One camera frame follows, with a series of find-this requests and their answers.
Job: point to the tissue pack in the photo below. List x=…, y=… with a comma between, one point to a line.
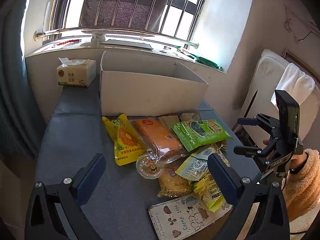
x=78, y=73

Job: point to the teal curtain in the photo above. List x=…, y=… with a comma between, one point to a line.
x=22, y=124

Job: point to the orange cracker pack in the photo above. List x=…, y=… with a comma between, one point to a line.
x=162, y=146

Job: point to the grey cardboard sheet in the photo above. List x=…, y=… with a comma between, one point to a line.
x=128, y=44

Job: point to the right hand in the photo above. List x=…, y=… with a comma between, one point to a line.
x=297, y=162

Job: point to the green plastic bags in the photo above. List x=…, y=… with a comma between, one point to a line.
x=199, y=59

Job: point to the yellow candy packet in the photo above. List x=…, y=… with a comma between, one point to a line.
x=209, y=192

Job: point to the golden biscuit bag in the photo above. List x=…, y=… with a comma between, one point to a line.
x=171, y=184

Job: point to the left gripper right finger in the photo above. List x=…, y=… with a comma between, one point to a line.
x=271, y=220

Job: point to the green seaweed snack bag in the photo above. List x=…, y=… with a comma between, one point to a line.
x=194, y=134

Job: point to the yellow corn snack bag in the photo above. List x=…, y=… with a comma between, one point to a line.
x=127, y=144

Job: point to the fuzzy beige sleeve forearm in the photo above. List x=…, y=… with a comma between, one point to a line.
x=301, y=192

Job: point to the white folded towel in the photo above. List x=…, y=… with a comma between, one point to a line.
x=297, y=83

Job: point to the steel window railing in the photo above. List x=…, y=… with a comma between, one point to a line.
x=177, y=25

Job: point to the grey hanging cloth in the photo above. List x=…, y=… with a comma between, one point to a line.
x=133, y=14

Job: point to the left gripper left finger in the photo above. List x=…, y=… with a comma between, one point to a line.
x=42, y=219

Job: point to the black camera box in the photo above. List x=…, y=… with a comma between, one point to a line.
x=289, y=114

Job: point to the clear jelly cup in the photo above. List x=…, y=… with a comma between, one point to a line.
x=147, y=168

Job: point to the white cardboard box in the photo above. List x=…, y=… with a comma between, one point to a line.
x=145, y=85

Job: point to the pale green snack packet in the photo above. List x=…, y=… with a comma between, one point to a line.
x=195, y=166

